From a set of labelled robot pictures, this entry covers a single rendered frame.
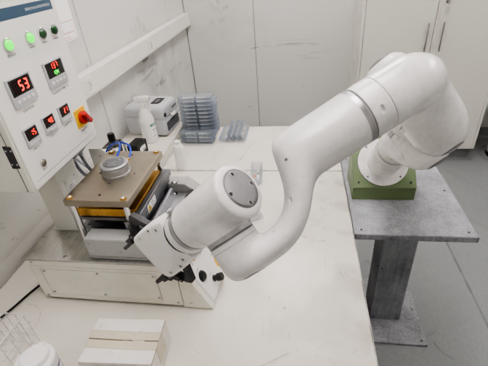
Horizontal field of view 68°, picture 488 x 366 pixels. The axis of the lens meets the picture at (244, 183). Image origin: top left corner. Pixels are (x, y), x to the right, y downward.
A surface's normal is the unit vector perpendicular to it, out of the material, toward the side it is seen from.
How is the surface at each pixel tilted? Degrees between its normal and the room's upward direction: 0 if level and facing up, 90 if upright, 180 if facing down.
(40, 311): 0
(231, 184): 45
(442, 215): 0
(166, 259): 88
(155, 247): 88
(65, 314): 0
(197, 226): 86
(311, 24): 90
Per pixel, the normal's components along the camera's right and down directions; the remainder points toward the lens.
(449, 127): 0.25, 0.47
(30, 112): 0.99, 0.01
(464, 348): -0.07, -0.84
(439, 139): 0.00, 0.70
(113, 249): -0.14, 0.54
